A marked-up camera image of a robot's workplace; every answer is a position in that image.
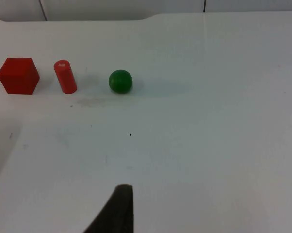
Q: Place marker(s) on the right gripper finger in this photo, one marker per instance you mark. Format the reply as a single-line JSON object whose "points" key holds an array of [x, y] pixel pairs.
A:
{"points": [[119, 213]]}

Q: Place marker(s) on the red cylinder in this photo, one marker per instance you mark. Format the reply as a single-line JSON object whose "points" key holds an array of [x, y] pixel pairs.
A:
{"points": [[65, 76]]}

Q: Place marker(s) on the green ball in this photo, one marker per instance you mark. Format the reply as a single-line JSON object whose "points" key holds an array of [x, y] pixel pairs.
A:
{"points": [[120, 81]]}

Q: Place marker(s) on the red cube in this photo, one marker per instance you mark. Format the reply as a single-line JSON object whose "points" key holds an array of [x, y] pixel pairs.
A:
{"points": [[18, 75]]}

